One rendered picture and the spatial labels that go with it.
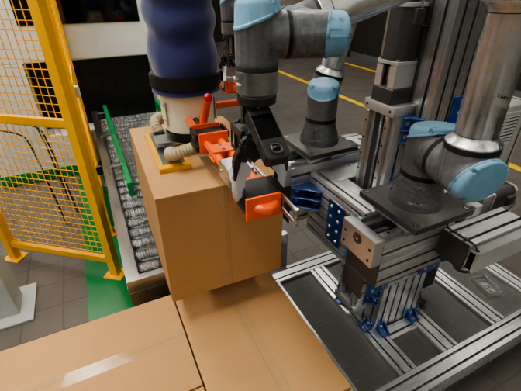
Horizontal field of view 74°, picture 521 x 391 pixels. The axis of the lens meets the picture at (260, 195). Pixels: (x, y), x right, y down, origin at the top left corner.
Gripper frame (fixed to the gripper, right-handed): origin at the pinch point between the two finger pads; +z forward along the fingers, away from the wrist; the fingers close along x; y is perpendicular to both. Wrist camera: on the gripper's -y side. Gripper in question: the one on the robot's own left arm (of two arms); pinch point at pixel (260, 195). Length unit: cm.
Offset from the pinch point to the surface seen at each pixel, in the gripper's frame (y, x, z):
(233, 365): 8, 5, 66
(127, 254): 71, 30, 61
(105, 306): 105, 49, 120
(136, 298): 52, 30, 68
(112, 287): 120, 45, 120
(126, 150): 193, 19, 64
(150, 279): 52, 23, 61
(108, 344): 32, 41, 66
